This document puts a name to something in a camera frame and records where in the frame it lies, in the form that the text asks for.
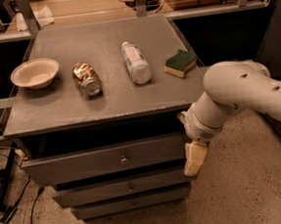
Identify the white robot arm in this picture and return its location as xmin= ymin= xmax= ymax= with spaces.
xmin=178 ymin=61 xmax=281 ymax=176

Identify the grey bottom drawer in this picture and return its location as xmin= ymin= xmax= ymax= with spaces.
xmin=70 ymin=183 xmax=191 ymax=220

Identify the white plastic bottle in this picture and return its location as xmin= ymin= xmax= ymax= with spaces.
xmin=121 ymin=41 xmax=152 ymax=85

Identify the white crumpled cloth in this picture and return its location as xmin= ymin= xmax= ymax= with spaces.
xmin=14 ymin=5 xmax=56 ymax=32

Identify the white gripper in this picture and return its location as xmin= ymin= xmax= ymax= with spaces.
xmin=177 ymin=104 xmax=222 ymax=177

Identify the white bowl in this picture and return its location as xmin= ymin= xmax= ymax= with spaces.
xmin=11 ymin=58 xmax=59 ymax=90

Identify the grey drawer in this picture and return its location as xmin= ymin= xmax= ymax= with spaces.
xmin=53 ymin=166 xmax=190 ymax=208
xmin=70 ymin=183 xmax=191 ymax=220
xmin=23 ymin=132 xmax=185 ymax=187

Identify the grey top drawer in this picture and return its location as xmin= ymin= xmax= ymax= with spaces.
xmin=23 ymin=132 xmax=185 ymax=187

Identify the green yellow sponge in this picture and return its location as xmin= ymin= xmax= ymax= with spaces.
xmin=164 ymin=50 xmax=197 ymax=78

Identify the black coiled cable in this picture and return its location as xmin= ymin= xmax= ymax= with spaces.
xmin=118 ymin=0 xmax=164 ymax=15

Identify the black table leg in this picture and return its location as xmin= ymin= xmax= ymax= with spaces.
xmin=0 ymin=145 xmax=18 ymax=224

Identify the grey drawer cabinet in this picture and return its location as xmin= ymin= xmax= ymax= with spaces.
xmin=0 ymin=11 xmax=221 ymax=224

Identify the grey middle drawer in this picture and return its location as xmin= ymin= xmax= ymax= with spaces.
xmin=53 ymin=166 xmax=190 ymax=208

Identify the gold soda can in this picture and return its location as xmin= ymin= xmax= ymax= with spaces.
xmin=72 ymin=62 xmax=103 ymax=97

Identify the black floor cable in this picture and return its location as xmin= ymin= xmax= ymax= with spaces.
xmin=0 ymin=143 xmax=50 ymax=224

